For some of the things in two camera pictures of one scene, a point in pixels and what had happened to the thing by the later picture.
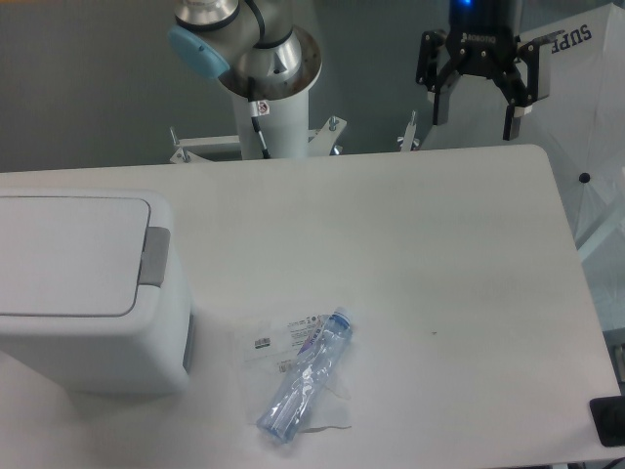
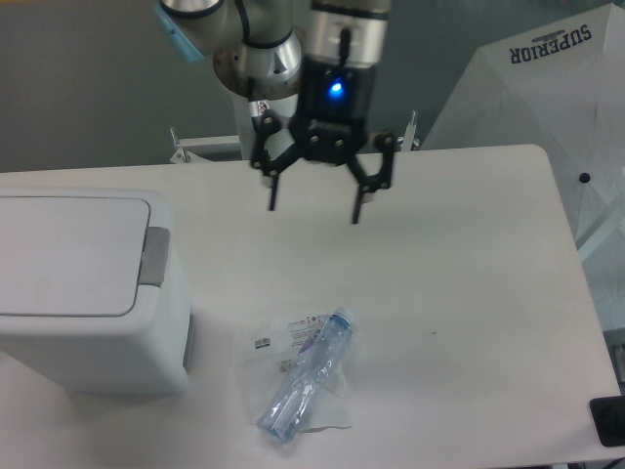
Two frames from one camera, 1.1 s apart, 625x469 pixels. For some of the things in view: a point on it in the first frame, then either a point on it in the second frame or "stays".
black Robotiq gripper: [482, 39] to [328, 128]
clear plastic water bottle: [289, 407] stays
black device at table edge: [608, 417] stays
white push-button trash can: [92, 291] stays
